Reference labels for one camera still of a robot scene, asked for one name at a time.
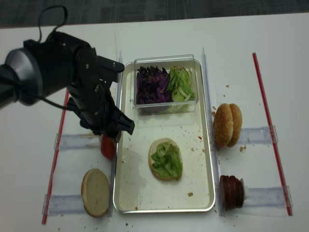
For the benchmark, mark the left red tape strip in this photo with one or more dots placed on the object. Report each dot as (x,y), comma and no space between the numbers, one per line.
(49,190)

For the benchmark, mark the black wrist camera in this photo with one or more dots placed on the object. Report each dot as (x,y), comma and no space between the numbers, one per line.
(109,70)

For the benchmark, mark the sesame bun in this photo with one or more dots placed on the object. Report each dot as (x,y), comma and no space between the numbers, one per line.
(223,125)
(237,124)

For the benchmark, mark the shredded green lettuce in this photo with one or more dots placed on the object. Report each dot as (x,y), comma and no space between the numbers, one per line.
(180,89)

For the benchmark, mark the white onion piece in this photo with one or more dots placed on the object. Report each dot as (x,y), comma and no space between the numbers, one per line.
(98,141)

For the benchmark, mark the red tape strip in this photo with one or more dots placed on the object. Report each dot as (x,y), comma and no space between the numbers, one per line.
(288,201)
(49,190)

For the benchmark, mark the right red tape strip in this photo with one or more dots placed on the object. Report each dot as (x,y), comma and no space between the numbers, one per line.
(288,201)

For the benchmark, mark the bottom bun on tray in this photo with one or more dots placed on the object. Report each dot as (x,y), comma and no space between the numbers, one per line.
(154,147)

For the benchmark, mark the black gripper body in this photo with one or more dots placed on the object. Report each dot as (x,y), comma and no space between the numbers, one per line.
(93,104)

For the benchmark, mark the clear holder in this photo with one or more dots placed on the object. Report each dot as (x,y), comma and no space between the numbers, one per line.
(75,141)
(266,197)
(62,204)
(262,135)

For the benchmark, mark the left upper clear holder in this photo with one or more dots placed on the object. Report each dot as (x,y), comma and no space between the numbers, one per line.
(75,141)

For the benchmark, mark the lettuce leaf on bun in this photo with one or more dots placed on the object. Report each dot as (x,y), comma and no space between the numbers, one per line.
(167,160)

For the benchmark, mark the red tomato slices stack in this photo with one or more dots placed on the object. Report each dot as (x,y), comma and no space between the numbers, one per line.
(108,149)

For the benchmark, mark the dark meat patties stack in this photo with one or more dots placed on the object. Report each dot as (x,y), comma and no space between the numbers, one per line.
(232,192)

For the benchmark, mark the shredded purple cabbage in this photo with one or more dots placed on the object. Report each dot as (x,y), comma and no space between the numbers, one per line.
(152,84)

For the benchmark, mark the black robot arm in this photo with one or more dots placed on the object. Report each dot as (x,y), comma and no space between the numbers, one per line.
(37,70)

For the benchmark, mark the clear plastic salad container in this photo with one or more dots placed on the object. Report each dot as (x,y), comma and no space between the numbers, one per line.
(186,61)

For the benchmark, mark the silver metal tray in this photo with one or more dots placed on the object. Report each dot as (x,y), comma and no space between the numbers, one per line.
(136,189)

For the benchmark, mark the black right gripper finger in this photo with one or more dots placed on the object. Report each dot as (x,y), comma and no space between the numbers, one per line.
(114,135)

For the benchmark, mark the front sesame bun top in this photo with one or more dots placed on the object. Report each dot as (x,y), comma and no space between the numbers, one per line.
(223,125)

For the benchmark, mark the white piece behind patties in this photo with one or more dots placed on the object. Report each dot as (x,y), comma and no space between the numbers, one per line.
(245,190)

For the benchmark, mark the pale bun half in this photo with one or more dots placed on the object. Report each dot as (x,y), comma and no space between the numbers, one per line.
(95,193)

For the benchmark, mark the right lower clear holder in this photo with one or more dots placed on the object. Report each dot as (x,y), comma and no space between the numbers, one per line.
(266,197)

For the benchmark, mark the rear sesame bun top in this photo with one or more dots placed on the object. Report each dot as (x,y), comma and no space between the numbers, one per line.
(237,124)

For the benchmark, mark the left lower clear holder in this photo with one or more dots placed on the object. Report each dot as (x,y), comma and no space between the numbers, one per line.
(62,204)

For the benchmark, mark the right upper clear holder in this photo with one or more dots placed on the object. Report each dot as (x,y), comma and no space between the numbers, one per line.
(262,135)

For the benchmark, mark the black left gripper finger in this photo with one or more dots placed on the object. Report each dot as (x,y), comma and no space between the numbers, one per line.
(122,122)

